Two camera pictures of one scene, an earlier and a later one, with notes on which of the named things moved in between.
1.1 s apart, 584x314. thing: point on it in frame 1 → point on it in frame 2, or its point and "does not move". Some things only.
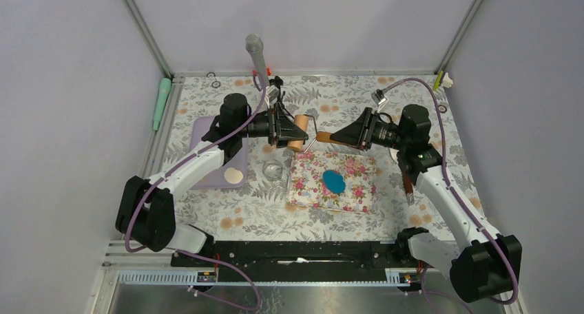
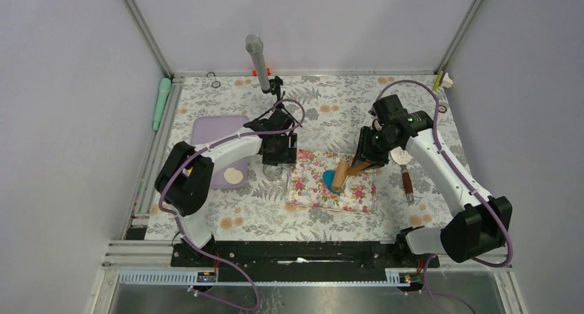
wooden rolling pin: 321,136 → 342,171
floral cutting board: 306,189 does not move
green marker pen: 164,90 does not move
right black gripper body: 366,136 → 373,146
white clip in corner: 447,81 does not move
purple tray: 215,179 does not move
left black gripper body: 275,127 → 284,151
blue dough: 333,181 does not move
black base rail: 304,262 does not move
